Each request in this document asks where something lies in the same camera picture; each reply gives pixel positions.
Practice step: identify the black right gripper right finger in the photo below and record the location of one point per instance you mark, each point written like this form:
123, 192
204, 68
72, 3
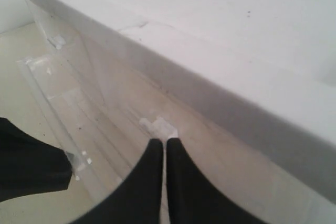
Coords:
191, 197

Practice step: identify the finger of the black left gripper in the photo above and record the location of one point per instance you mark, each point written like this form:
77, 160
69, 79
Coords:
30, 166

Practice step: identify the white plastic drawer cabinet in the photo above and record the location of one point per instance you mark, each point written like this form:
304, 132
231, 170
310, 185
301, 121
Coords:
274, 55

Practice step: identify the wide clear drawer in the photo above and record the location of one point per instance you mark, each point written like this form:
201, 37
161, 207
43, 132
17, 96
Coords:
59, 94

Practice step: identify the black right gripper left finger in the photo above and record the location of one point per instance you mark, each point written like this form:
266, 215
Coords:
138, 198

